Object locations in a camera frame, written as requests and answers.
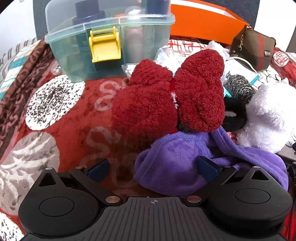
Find light blue face mask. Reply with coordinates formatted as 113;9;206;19
223;56;260;98

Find dark blue wide-cap bottle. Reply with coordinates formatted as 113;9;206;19
72;0;100;54

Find red printed blanket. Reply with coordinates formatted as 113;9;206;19
0;38;296;241

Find white cap bottle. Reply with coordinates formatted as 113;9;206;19
124;7;145;64

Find red fuzzy mittens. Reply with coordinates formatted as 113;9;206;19
112;50;226;140

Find dark blue silver bottle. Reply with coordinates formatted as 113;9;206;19
146;0;171;44

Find brown red-striped pouch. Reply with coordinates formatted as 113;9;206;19
229;24;277;71

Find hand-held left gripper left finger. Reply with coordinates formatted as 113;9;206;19
36;159;121;207

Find white cloth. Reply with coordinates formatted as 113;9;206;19
208;40;230;62

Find clear storage box yellow latch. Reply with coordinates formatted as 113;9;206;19
44;0;176;83

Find grey sparkly scrunchie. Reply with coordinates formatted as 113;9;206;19
225;71;256;105

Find grey striped cloth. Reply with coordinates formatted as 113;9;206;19
4;39;38;56

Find plaid teal bed sheet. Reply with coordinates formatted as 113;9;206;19
0;49;31;98

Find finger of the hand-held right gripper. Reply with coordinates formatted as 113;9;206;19
276;142;296;180

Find orange cardboard box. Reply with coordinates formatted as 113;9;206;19
170;3;250;46

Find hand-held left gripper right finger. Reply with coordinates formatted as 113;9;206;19
184;156;270;207

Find white fluffy plush toy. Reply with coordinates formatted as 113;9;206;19
236;82;296;154

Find purple fleece towel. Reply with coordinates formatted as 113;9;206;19
134;126;289;198

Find black fluffy scrunchie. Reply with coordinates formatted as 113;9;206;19
221;97;248;133

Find white crumpled tissue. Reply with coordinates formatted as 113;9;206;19
154;45;176;68

